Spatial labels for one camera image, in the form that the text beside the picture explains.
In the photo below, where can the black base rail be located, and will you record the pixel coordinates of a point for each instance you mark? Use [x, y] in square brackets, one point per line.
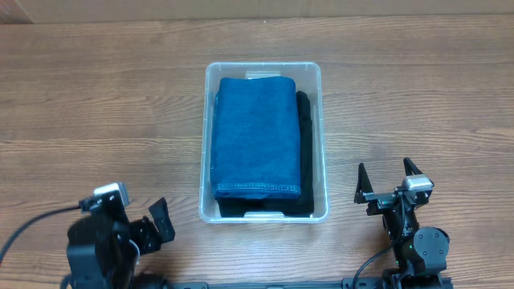
[273, 284]

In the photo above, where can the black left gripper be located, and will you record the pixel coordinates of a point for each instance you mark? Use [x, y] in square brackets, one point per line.
[152, 238]

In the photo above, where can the black garment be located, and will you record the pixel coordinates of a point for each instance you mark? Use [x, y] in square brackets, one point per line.
[303, 206]

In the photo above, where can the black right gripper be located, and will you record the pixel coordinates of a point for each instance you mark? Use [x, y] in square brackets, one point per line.
[386, 199]

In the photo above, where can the brown cardboard backdrop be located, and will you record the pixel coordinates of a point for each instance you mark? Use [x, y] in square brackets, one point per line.
[73, 11]

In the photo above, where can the clear plastic storage bin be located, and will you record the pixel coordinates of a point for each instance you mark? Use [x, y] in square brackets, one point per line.
[308, 79]

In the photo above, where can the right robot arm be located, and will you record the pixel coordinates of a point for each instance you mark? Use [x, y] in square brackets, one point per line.
[420, 252]

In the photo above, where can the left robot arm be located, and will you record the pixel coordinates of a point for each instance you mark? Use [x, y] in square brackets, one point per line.
[104, 248]

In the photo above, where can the blue denim cloth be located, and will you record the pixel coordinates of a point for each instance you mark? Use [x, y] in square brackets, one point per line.
[255, 148]

